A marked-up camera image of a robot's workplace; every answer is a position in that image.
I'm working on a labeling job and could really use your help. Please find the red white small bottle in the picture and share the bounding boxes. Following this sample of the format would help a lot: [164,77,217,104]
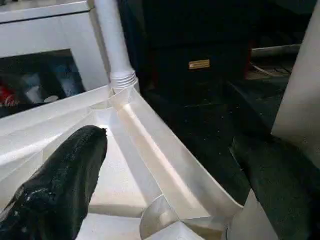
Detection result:
[0,82,21,109]

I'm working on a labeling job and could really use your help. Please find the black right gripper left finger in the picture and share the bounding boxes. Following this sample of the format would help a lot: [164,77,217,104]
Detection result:
[0,125,108,240]

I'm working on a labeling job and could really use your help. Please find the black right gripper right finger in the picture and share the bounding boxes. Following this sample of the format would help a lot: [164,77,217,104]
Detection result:
[229,136,320,240]

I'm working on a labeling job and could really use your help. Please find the black mat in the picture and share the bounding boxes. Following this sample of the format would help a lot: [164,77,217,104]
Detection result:
[138,74,320,240]

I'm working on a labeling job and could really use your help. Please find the white plastic table top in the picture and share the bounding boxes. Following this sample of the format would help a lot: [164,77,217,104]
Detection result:
[0,83,245,240]

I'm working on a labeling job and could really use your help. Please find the white plastic table leg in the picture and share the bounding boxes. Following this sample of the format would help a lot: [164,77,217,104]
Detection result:
[93,0,138,101]
[224,0,320,240]

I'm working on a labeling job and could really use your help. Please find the white cabinet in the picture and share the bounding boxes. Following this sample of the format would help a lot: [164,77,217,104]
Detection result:
[0,0,111,119]

